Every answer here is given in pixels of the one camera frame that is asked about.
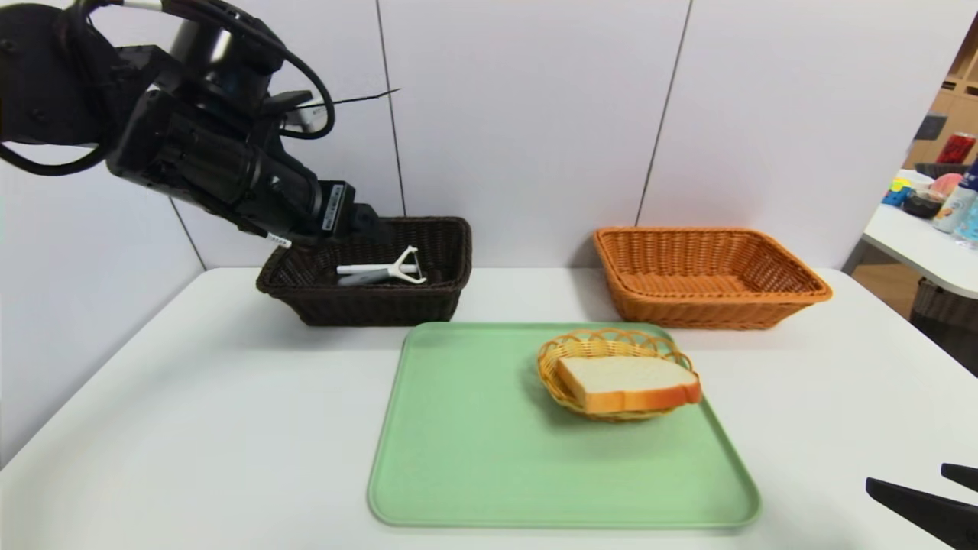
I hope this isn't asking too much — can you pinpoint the red drink can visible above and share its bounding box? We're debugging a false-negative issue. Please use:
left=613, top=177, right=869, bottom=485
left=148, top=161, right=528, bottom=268
left=937, top=131, right=976, bottom=164

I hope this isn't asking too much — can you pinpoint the large orange wicker basket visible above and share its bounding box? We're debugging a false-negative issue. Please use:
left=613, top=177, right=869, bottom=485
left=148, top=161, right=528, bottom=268
left=593, top=226, right=834, bottom=331

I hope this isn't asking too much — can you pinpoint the slice of white bread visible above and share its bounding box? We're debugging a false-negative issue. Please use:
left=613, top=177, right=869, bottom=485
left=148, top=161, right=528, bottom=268
left=555, top=355, right=703, bottom=416

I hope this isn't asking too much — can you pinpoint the colourful toy block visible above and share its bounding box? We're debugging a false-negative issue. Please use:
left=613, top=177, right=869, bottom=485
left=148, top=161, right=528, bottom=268
left=880, top=176, right=915, bottom=207

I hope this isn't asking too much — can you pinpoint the light green plastic tray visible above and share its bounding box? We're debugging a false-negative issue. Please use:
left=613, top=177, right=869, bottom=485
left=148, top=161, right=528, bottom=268
left=368, top=322, right=762, bottom=529

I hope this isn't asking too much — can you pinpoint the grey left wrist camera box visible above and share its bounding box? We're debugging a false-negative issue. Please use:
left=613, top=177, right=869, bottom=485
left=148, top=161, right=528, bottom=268
left=264, top=90, right=335, bottom=140

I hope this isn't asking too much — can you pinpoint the small yellow oval wicker basket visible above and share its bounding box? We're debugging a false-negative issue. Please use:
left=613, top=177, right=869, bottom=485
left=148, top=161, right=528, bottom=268
left=536, top=328, right=695, bottom=423

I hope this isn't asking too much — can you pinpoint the dark brown wicker basket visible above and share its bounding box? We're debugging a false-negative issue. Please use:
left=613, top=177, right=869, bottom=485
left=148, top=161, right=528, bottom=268
left=255, top=216, right=473, bottom=328

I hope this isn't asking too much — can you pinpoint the white side table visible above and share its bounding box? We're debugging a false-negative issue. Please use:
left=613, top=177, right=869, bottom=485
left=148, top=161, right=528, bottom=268
left=861, top=168, right=978, bottom=299

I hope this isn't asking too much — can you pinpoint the white bottle with blue cap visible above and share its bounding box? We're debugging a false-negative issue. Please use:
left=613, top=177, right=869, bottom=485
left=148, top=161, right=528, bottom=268
left=931, top=155, right=978, bottom=233

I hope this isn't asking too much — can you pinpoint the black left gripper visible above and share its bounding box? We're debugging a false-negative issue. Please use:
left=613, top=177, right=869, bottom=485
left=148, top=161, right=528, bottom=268
left=248, top=144, right=394, bottom=246

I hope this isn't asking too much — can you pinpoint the wooden shelf unit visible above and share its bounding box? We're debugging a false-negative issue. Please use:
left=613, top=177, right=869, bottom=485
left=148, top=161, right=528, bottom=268
left=902, top=8, right=978, bottom=171

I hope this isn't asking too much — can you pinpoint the black bowl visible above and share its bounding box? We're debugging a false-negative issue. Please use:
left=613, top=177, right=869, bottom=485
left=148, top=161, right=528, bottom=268
left=902, top=189, right=943, bottom=219

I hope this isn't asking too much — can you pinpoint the clear plastic bottle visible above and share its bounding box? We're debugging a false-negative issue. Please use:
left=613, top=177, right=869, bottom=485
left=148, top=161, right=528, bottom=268
left=951, top=193, right=978, bottom=250

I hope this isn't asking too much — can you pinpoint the dark grey woven basket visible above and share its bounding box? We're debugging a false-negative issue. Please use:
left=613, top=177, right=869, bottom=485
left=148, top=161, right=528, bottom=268
left=912, top=161, right=970, bottom=180

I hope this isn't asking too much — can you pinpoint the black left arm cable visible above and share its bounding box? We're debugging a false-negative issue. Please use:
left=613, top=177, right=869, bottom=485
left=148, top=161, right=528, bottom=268
left=0, top=0, right=337, bottom=178

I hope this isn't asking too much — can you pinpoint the white peeler with grey handle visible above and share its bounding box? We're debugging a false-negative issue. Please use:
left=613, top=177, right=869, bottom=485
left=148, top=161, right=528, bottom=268
left=340, top=246, right=427, bottom=287

